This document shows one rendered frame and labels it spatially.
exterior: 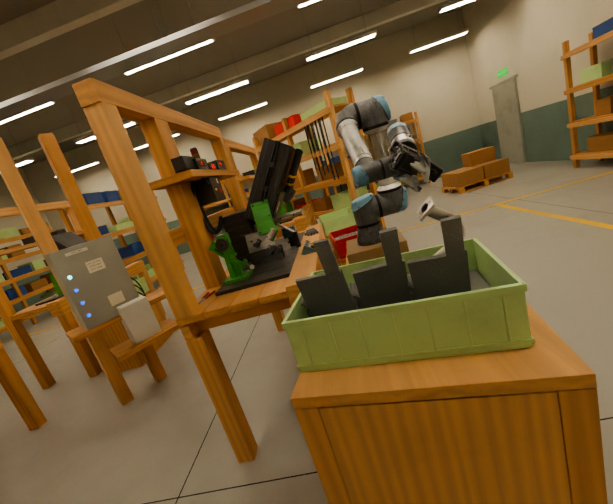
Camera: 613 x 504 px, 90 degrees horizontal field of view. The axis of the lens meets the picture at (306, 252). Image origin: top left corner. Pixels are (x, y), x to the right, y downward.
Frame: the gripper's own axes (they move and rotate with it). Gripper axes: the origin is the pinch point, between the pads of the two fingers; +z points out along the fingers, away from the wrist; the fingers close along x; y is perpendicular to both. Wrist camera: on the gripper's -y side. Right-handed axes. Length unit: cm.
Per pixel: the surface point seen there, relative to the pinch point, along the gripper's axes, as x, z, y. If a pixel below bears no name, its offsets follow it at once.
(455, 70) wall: -52, -1020, -424
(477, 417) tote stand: -25, 50, -20
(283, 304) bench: -87, -12, 13
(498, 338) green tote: -13.6, 34.6, -22.9
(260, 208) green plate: -89, -81, 36
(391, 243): -12.0, 14.7, 5.2
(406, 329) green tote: -24.0, 31.6, -4.3
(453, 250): -5.5, 17.4, -8.7
